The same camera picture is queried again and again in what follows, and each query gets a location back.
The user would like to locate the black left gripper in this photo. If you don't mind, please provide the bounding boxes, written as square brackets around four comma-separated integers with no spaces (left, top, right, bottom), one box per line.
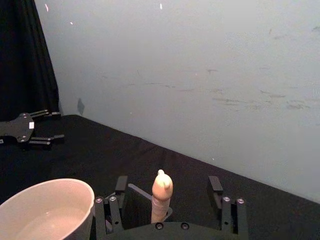
[0,109,66,151]

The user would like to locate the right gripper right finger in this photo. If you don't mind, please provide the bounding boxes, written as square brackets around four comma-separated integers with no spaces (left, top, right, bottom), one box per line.
[207,175,250,240]

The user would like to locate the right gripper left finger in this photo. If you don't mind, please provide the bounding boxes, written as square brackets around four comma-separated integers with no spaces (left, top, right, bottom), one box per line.
[94,175,129,240]

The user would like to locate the black curtain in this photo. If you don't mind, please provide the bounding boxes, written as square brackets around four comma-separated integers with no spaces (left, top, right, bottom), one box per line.
[0,0,61,122]

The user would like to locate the white ceramic bowl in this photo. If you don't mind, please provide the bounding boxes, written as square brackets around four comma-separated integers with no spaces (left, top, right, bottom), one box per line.
[0,178,96,240]

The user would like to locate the pale peach rounded stick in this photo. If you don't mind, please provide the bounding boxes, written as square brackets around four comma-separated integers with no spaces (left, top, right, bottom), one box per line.
[150,169,174,224]

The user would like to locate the black table cloth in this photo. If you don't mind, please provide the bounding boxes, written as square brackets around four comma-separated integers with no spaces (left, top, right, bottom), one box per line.
[0,114,320,240]

